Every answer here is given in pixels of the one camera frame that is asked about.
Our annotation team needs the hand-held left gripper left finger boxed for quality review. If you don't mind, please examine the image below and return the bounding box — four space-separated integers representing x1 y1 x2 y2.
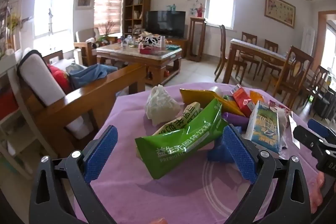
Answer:
29 125 118 224

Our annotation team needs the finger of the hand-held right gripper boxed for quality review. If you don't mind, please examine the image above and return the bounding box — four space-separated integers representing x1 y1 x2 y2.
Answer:
292 125 319 153
308 118 336 140

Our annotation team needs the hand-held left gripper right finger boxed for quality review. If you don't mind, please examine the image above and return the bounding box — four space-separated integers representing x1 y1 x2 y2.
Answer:
222 124 311 224

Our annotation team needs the red carton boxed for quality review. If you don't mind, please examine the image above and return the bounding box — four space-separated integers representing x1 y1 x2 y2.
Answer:
230 84 256 117

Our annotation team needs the green snack packet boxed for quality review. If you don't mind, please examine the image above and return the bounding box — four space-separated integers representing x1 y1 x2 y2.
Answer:
135 98 229 180

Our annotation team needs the orange snack packet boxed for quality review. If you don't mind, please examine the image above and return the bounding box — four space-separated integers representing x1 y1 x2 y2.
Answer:
249 90 265 105

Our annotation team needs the white tape roll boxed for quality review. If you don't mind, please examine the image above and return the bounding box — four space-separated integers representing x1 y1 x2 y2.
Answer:
209 86 224 97

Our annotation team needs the yellow snack packet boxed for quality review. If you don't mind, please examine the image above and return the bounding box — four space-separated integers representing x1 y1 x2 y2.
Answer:
179 88 246 117

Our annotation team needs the person's right hand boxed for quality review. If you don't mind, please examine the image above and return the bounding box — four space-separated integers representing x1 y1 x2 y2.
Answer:
310 170 331 207

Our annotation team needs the black armchair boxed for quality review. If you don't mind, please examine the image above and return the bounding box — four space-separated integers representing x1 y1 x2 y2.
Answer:
311 90 336 122

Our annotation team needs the blue plastic piece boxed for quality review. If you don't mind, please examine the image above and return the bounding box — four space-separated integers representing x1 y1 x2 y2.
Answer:
206 126 243 164

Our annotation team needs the clear plastic wrapper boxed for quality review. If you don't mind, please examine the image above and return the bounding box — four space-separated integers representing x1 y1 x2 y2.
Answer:
268 100 301 149

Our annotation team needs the blue and white carton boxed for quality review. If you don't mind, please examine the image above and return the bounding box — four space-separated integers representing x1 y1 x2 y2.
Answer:
245 100 281 154

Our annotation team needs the white sofa seat cushion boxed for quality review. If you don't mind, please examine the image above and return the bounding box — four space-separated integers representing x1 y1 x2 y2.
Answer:
67 115 91 139

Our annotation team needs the purple tube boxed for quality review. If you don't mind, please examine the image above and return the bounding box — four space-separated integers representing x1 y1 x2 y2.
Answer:
222 112 250 132

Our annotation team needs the purple tablecloth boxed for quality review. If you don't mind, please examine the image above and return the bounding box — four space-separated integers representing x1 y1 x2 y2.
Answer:
62 82 328 224

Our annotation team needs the wooden dining chair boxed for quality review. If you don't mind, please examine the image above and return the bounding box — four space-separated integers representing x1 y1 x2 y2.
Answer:
240 31 259 67
265 46 315 109
214 25 247 83
262 39 279 59
302 65 330 111

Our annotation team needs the cream packet with green print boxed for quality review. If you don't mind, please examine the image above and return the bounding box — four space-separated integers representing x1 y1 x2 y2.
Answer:
151 101 202 138

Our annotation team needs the wooden sofa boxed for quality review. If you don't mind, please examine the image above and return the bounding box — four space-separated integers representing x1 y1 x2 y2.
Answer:
24 50 147 159

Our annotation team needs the blue cloth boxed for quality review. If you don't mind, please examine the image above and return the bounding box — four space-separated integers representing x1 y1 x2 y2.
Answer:
66 63 118 89

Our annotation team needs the white standing air conditioner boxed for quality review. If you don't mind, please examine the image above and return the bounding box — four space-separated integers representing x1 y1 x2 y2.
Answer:
302 26 315 56

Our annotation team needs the red cushion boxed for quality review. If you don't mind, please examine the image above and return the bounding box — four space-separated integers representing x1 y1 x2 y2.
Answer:
47 64 72 94

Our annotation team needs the wooden dining table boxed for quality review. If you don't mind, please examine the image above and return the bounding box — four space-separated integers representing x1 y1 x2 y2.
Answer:
226 38 297 84

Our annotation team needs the grey sofa back cushion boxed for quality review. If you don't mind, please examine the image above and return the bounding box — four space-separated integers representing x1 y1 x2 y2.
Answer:
16 49 66 106

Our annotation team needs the wooden coffee table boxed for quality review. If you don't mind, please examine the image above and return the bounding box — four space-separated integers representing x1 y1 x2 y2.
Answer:
96 43 183 86

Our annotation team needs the wooden armchair with grey cushion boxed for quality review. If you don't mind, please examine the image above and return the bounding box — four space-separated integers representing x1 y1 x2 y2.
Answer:
73 28 118 65

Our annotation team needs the wide framed painting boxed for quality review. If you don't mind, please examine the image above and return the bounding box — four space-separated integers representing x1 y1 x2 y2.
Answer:
264 0 296 29

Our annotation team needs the wooden television cabinet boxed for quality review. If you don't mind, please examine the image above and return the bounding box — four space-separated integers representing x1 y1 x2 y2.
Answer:
165 38 189 58

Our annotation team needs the tall wooden stand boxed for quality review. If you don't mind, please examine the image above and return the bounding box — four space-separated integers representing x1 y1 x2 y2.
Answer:
187 17 206 62

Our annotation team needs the vase of dried branches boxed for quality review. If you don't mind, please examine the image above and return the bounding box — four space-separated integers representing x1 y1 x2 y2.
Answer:
101 21 116 38

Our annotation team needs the black and white basket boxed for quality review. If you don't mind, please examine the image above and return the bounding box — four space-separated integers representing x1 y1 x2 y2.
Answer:
138 32 161 47

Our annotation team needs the black television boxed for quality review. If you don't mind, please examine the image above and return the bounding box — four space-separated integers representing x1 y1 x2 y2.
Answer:
145 10 186 39

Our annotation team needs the wooden bookshelf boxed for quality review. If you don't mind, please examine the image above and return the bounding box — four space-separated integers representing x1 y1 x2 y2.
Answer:
123 0 152 35

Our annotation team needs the red vase with flowers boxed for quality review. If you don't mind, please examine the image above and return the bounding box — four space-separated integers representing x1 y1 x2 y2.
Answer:
193 3 205 18

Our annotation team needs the white framed window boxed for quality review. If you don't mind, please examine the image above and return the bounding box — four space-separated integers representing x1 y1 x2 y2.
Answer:
205 0 238 30

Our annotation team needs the striped window blind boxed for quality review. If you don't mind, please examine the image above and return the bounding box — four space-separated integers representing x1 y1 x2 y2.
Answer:
94 0 125 29

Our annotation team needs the bright window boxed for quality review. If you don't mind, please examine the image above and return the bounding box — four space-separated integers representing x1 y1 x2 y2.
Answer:
33 0 76 38

